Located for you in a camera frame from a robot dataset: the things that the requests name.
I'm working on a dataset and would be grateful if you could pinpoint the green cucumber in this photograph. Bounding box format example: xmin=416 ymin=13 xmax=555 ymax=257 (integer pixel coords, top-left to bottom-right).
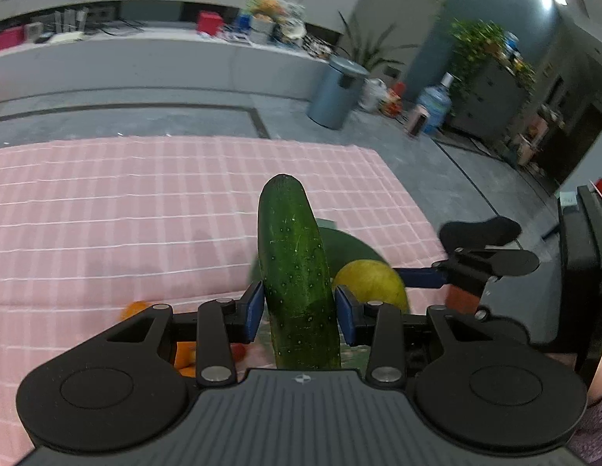
xmin=258 ymin=174 xmax=341 ymax=370

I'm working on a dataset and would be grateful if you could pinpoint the orange mandarin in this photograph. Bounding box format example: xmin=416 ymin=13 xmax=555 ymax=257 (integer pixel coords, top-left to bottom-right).
xmin=120 ymin=301 xmax=151 ymax=321

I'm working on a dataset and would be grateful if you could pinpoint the yellow-green pear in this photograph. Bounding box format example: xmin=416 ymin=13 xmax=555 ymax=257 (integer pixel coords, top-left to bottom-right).
xmin=332 ymin=260 xmax=409 ymax=313

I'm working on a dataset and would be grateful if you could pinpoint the black sock foot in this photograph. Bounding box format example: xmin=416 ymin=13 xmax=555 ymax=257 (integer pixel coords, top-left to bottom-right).
xmin=438 ymin=216 xmax=522 ymax=255

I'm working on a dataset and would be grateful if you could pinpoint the green colander bowl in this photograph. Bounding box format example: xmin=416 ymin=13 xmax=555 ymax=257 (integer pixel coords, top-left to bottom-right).
xmin=248 ymin=219 xmax=387 ymax=283

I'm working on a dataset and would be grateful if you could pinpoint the pink checked tablecloth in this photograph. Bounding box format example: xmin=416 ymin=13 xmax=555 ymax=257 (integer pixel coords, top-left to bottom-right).
xmin=0 ymin=137 xmax=444 ymax=465

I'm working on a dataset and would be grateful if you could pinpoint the grey drawer cabinet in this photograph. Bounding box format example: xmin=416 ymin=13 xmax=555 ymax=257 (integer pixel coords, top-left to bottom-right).
xmin=449 ymin=59 xmax=527 ymax=142

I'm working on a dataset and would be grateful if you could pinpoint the blue water jug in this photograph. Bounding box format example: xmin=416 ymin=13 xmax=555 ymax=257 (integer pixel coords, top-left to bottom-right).
xmin=417 ymin=73 xmax=454 ymax=135

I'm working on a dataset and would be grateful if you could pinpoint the grey round trash bin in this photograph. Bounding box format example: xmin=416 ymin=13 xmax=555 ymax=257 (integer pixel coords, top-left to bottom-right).
xmin=307 ymin=56 xmax=368 ymax=129

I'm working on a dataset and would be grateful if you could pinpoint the trailing green plant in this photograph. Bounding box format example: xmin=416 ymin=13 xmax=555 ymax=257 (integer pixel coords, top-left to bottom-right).
xmin=448 ymin=19 xmax=536 ymax=100

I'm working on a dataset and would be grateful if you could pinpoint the spiky potted plant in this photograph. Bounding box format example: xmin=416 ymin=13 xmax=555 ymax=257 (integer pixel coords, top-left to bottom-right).
xmin=336 ymin=12 xmax=418 ymax=73

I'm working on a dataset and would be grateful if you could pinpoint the red box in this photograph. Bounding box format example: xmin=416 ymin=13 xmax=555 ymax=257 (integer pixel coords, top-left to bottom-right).
xmin=197 ymin=10 xmax=224 ymax=37

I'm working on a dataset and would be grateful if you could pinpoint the white router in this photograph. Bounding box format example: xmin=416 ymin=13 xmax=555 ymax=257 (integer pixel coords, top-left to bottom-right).
xmin=49 ymin=7 xmax=88 ymax=43

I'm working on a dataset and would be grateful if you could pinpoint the pink storage box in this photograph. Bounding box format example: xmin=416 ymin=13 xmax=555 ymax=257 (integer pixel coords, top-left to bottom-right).
xmin=0 ymin=25 xmax=24 ymax=51

